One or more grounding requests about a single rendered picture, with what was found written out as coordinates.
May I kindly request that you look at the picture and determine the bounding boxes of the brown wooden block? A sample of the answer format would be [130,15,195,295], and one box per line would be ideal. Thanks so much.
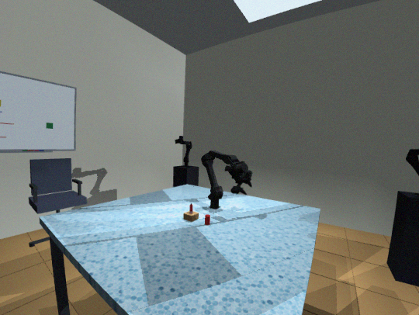
[183,211,199,222]

